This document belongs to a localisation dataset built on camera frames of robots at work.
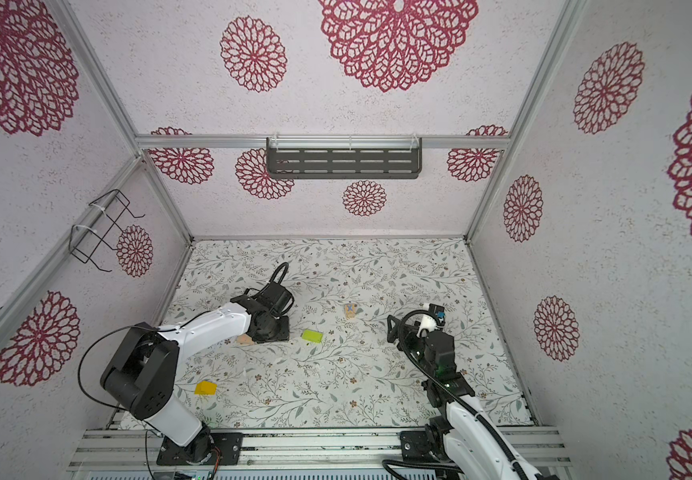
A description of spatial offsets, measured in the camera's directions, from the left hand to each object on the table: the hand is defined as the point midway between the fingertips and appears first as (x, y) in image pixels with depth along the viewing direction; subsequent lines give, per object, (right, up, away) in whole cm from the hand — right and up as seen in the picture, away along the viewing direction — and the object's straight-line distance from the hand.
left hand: (280, 338), depth 90 cm
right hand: (+36, +8, -8) cm, 37 cm away
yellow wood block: (-19, -12, -7) cm, 24 cm away
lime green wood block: (+9, 0, +4) cm, 10 cm away
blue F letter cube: (+21, +8, +6) cm, 24 cm away
